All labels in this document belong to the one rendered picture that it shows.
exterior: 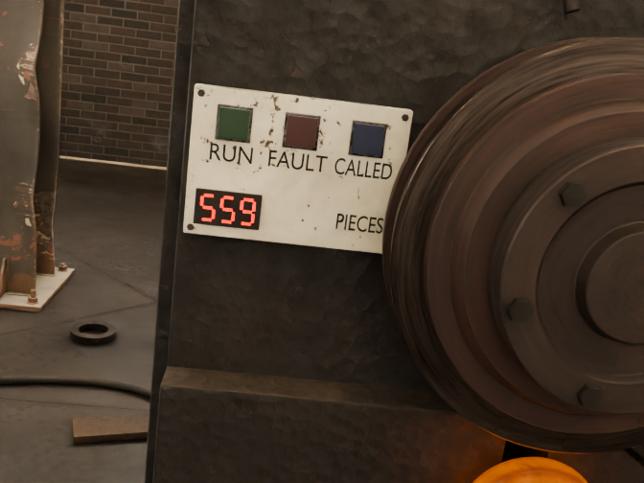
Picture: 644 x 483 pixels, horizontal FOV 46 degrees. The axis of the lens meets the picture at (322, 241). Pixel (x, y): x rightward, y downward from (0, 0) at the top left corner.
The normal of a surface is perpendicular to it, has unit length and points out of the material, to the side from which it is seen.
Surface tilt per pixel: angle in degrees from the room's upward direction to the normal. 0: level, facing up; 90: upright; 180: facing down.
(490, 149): 90
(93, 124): 90
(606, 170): 90
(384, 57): 90
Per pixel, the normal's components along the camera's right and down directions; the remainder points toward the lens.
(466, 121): 0.05, 0.26
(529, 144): -0.54, -0.54
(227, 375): 0.12, -0.96
